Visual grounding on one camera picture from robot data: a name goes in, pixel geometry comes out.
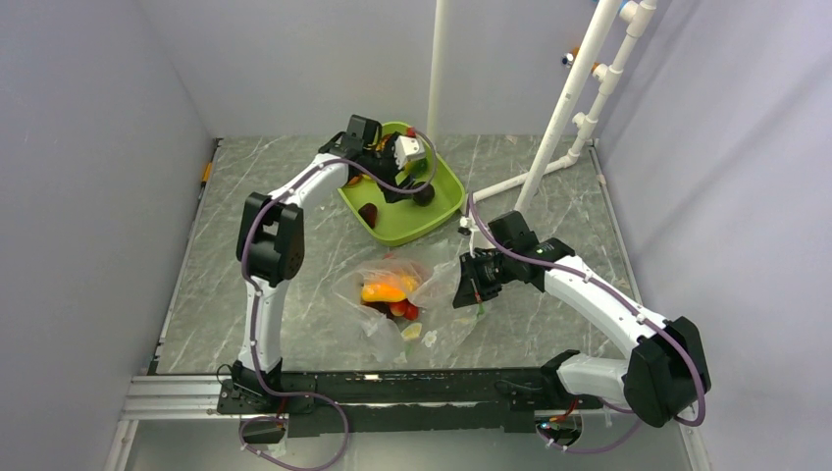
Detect white pvc pipe frame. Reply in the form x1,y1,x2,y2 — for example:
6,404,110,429
425,0,659,213

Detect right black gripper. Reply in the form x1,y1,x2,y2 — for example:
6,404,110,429
453,248,516,308

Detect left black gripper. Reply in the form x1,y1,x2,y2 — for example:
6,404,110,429
364,133,417,203

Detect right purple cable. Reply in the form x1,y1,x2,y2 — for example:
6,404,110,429
466,193,707,455

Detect green plastic tray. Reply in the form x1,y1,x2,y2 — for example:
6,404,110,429
319,115,465,246

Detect small dark red fig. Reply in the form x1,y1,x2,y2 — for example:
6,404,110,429
358,203,379,229

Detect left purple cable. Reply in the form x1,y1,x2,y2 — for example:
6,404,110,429
238,128,440,471

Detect clear plastic bag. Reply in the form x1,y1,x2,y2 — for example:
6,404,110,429
333,241,485,369

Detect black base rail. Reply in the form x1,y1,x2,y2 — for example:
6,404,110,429
217,367,601,438

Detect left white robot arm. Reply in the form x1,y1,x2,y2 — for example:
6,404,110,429
231,115,432,412

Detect red grape bunch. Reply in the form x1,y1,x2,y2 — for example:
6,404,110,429
387,299,420,321

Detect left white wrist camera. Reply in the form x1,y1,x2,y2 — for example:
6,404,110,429
393,135,427,169

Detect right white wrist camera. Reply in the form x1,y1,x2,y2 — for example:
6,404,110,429
458,216,479,255

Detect dark purple mangosteen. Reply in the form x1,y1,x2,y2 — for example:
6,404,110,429
412,184,436,207

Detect purple cable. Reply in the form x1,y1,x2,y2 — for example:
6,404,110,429
238,128,440,471
466,193,707,455

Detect orange yellow fake mango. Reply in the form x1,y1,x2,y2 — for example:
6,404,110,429
360,281,408,303

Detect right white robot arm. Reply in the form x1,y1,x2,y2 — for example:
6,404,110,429
452,211,711,427

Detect orange hook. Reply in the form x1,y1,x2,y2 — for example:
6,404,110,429
561,46,599,74

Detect orange handled tool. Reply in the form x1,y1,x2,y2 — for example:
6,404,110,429
200,162,212,188

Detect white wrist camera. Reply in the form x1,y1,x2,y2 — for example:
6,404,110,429
458,216,479,255
393,135,427,169

